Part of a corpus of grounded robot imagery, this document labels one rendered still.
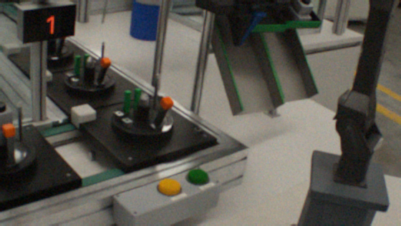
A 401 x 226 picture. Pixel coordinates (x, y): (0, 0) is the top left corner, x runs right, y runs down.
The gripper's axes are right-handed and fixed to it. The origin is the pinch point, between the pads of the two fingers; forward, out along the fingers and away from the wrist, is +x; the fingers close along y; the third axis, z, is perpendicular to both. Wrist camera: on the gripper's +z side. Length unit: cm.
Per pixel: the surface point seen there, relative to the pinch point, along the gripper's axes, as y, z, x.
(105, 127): 12.7, 22.6, 28.4
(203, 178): 6.7, -3.3, 28.2
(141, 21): -48, 96, 31
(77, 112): 16.8, 28.4, 26.5
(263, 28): -20.7, 11.6, 5.5
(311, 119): -57, 15, 39
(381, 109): -303, 96, 125
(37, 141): 29.3, 23.7, 28.4
